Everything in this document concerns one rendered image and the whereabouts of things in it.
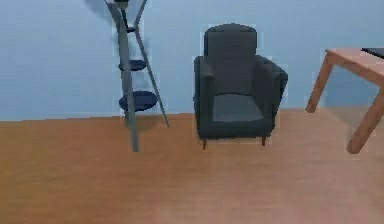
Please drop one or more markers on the light brown wooden table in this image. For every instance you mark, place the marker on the light brown wooden table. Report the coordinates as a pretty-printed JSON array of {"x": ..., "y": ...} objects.
[{"x": 353, "y": 61}]

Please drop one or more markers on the grey tripod floor lamp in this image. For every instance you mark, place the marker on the grey tripod floor lamp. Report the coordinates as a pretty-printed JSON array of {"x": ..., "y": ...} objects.
[{"x": 126, "y": 66}]

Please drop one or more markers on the flat black object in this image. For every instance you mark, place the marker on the flat black object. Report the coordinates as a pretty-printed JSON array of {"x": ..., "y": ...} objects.
[{"x": 375, "y": 51}]

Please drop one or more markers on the dark grey armchair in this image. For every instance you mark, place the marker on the dark grey armchair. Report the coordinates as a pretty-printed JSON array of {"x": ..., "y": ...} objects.
[{"x": 233, "y": 83}]

